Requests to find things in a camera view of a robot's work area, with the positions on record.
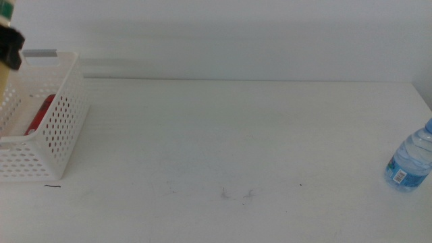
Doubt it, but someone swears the red soda can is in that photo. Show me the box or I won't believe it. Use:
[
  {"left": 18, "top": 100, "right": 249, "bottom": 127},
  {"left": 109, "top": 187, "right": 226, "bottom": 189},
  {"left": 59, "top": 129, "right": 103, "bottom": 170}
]
[{"left": 23, "top": 93, "right": 57, "bottom": 136}]

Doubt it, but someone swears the clear water bottle blue cap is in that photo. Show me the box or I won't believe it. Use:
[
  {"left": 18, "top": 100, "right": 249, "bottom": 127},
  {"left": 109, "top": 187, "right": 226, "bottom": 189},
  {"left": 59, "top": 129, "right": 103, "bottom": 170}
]
[{"left": 383, "top": 117, "right": 432, "bottom": 193}]

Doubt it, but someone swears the white perforated plastic basket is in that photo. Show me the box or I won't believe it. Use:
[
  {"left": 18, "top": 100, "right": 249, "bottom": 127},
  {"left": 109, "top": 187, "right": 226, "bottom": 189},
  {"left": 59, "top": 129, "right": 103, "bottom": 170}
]
[{"left": 0, "top": 49, "right": 90, "bottom": 183}]

